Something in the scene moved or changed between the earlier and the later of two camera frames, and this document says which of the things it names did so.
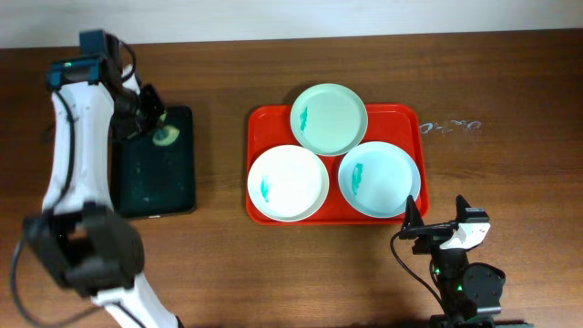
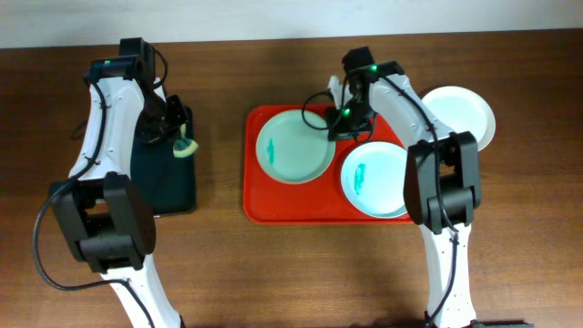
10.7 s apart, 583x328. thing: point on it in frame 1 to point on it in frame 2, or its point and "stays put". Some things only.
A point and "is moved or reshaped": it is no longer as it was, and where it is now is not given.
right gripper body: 433,230 to 343,131
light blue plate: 376,179 stays put
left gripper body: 148,104 to 177,115
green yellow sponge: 166,136 is moved or reshaped
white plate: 288,183 to 463,110
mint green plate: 329,119 is moved or reshaped
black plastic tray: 148,179 stays put
